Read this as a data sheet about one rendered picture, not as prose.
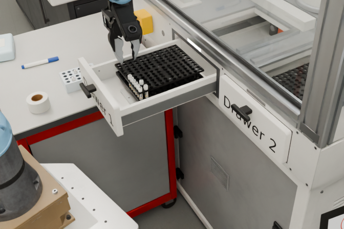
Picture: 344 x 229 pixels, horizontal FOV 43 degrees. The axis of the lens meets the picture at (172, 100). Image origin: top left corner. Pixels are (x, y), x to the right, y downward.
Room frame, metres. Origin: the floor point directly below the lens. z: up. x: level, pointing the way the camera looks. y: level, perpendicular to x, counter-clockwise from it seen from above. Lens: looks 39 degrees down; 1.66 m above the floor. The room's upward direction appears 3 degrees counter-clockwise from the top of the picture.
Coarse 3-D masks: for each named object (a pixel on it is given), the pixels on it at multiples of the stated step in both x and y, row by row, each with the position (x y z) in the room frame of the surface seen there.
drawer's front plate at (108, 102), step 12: (84, 60) 1.13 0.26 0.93; (84, 72) 1.10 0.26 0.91; (84, 84) 1.13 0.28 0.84; (96, 84) 1.01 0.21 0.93; (96, 96) 1.03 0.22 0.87; (108, 96) 0.95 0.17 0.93; (108, 108) 0.94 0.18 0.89; (108, 120) 0.96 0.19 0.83; (120, 120) 0.90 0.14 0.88; (120, 132) 0.90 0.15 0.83
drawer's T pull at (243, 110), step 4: (232, 104) 0.90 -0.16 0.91; (232, 108) 0.90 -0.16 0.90; (236, 108) 0.88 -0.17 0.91; (240, 108) 0.89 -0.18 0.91; (244, 108) 0.88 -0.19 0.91; (248, 108) 0.88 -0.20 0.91; (236, 112) 0.88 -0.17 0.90; (240, 112) 0.87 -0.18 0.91; (244, 112) 0.87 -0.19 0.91; (248, 112) 0.87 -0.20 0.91; (240, 116) 0.87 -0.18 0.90; (244, 116) 0.85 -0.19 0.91; (248, 116) 0.85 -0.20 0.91; (244, 120) 0.85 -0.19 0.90; (248, 120) 0.84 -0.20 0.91
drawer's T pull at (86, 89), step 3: (81, 84) 1.03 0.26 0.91; (90, 84) 1.03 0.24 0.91; (93, 84) 1.03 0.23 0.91; (81, 87) 1.02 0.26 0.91; (84, 87) 1.02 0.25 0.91; (87, 87) 1.02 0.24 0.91; (90, 87) 1.01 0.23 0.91; (93, 87) 1.01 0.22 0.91; (84, 90) 1.00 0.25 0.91; (87, 90) 1.00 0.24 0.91; (90, 90) 1.00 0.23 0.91; (93, 90) 1.01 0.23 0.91; (84, 93) 1.00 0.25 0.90; (87, 93) 0.99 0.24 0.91; (87, 96) 0.98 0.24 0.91; (90, 96) 0.98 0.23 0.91
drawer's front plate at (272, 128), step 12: (228, 84) 0.98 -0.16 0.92; (228, 96) 0.97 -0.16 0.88; (240, 96) 0.93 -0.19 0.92; (228, 108) 0.97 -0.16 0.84; (252, 108) 0.88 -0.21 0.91; (264, 108) 0.86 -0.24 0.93; (252, 120) 0.87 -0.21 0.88; (264, 120) 0.83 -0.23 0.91; (276, 120) 0.81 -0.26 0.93; (252, 132) 0.87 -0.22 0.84; (264, 132) 0.83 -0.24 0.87; (276, 132) 0.79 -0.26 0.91; (288, 132) 0.77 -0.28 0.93; (264, 144) 0.82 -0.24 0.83; (276, 144) 0.78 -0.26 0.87; (288, 144) 0.77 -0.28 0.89; (276, 156) 0.78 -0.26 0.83
